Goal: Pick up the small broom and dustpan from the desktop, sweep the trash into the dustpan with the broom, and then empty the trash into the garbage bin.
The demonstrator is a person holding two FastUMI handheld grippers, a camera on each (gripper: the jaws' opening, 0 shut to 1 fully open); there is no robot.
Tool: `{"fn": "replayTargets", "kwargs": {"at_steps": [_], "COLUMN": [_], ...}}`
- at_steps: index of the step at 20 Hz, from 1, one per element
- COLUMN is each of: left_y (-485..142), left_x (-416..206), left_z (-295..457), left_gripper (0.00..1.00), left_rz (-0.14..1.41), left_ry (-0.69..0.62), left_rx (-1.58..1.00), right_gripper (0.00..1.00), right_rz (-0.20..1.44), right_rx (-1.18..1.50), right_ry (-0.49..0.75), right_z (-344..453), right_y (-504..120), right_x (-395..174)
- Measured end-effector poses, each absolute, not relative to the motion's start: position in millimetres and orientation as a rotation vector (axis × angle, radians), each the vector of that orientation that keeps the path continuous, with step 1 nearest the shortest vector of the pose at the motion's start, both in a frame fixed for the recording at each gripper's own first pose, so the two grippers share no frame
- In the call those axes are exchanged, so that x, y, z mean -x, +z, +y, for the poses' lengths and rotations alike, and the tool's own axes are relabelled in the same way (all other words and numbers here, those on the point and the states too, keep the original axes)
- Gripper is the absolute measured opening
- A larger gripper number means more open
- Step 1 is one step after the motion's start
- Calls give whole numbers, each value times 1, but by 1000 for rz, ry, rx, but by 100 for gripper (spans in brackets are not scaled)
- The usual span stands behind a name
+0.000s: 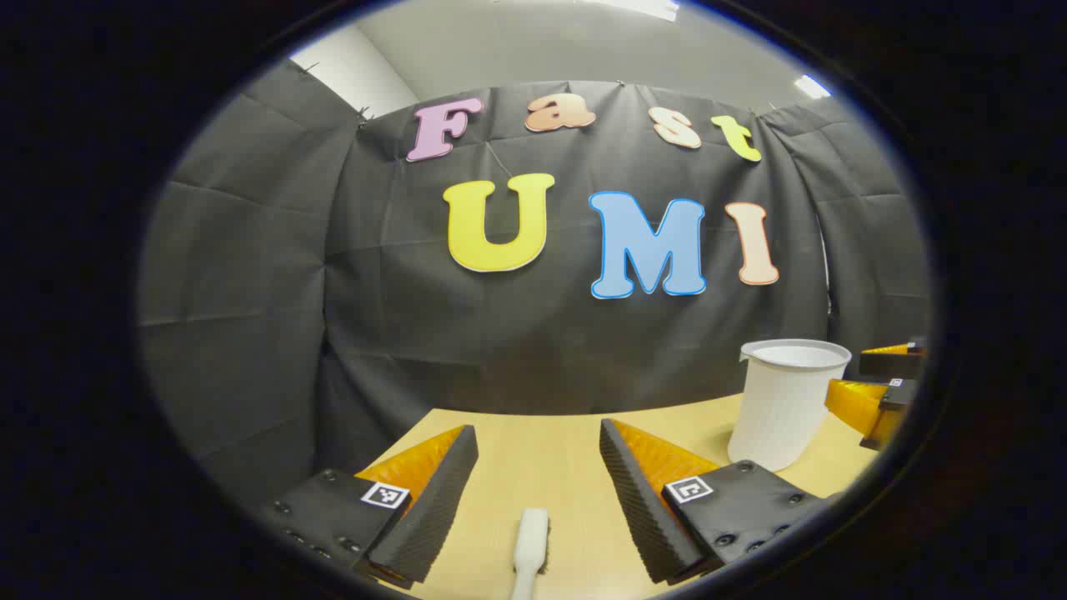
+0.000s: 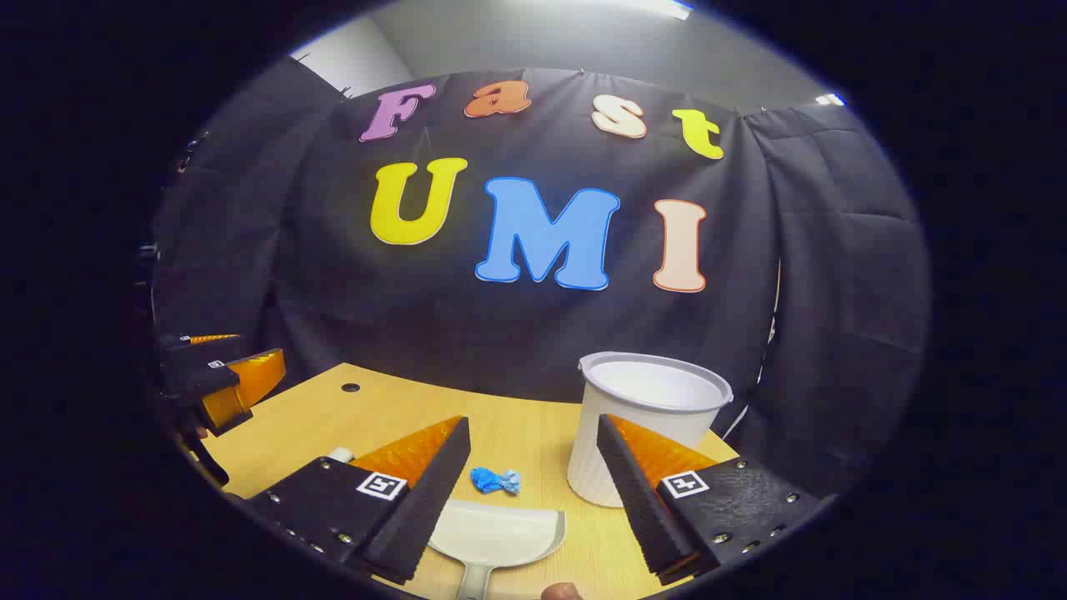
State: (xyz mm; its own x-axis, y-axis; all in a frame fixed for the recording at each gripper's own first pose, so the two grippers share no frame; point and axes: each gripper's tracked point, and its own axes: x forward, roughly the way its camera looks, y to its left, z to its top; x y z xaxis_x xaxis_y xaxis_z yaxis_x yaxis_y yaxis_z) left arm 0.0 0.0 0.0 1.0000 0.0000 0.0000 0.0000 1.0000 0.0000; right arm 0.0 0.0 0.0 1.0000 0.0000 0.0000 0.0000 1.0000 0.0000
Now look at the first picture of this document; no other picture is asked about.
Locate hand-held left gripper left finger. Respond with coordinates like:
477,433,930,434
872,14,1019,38
260,423,480,591

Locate white ribbed garbage bin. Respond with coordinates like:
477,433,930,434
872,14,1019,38
727,338,853,473

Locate wooden desktop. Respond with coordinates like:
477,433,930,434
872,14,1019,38
354,392,880,600

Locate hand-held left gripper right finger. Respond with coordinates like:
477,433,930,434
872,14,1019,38
599,418,839,586

